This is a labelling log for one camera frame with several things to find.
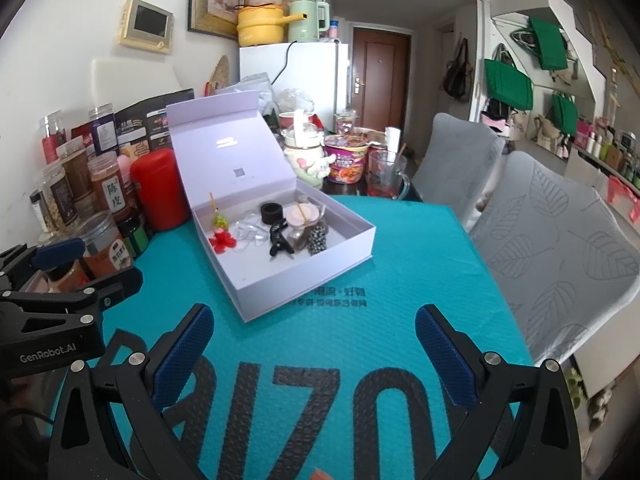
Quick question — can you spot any yellow pot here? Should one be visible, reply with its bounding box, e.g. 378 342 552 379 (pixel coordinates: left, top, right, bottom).
236 3 301 47

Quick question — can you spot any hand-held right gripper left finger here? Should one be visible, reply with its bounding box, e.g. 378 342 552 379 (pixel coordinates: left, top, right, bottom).
47 303 216 480

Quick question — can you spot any teal printed bubble mat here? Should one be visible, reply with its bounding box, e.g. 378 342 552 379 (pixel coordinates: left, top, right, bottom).
47 195 536 480

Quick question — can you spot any woven straw fan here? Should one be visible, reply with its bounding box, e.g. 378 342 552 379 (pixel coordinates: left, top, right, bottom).
205 55 232 96

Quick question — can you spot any white fridge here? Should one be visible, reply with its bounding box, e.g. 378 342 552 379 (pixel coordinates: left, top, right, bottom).
238 41 351 121

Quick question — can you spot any clear plastic hair clip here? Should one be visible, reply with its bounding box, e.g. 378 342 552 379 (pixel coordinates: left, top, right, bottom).
232 215 268 246

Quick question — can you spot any yellow hair stick green ornament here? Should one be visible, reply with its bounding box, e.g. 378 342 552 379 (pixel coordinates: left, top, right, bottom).
209 191 231 231

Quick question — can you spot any pink plastic bag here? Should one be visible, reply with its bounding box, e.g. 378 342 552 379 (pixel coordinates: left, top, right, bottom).
607 176 640 223

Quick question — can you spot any row of cosmetic bottles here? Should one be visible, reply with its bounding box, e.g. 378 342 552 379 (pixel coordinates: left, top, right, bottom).
575 117 640 186

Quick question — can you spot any group of spice jars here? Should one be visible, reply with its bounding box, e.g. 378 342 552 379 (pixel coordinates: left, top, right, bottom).
27 104 151 293

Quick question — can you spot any grey leaf pattern chair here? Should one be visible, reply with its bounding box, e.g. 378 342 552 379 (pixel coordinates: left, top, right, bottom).
411 112 507 231
470 151 628 366

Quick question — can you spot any black power cable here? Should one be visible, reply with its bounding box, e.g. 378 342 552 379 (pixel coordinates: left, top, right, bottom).
271 41 297 84

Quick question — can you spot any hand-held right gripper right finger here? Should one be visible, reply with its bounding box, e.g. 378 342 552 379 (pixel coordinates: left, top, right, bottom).
415 304 586 480

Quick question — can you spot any purple instant noodle cup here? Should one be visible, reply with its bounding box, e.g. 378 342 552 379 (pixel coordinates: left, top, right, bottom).
323 133 371 184

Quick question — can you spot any red canister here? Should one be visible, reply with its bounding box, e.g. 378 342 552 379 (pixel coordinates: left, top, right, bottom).
131 147 193 232

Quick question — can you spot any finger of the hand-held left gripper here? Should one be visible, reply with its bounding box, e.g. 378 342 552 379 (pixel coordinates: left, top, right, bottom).
0 237 87 291
0 266 145 331

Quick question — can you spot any black hanging bag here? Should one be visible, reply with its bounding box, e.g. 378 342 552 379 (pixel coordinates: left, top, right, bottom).
442 37 475 103

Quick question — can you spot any clear plastic bag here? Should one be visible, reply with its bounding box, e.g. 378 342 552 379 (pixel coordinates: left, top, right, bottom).
275 87 316 113

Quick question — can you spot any glass mug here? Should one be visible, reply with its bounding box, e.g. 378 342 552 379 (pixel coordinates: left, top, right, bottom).
366 149 412 200

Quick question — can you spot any pink round compact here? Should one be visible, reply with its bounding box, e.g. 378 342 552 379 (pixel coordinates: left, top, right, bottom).
284 202 321 227

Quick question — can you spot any black white checkered scrunchie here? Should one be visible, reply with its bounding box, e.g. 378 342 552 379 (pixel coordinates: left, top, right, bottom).
305 224 331 257

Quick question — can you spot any green electric kettle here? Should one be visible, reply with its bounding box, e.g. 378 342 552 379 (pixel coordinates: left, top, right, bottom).
286 0 331 43

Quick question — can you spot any wall intercom panel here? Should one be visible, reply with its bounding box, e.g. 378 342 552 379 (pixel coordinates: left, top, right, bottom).
118 0 174 54

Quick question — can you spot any black claw hair clip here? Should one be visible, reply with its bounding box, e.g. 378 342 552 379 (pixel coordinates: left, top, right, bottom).
267 220 296 259

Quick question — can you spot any white gift box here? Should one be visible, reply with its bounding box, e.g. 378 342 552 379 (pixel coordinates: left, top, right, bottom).
166 89 377 323

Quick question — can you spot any green tote bag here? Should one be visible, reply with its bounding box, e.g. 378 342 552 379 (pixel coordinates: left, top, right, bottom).
482 57 535 111

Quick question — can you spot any cartoon dog water bottle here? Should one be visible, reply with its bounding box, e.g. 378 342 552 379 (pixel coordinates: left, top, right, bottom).
281 109 328 191

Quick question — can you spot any pink paper cup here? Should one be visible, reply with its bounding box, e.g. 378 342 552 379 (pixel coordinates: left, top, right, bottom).
279 111 317 133

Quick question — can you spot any brown door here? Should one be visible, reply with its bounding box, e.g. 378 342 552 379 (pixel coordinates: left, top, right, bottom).
352 27 413 131

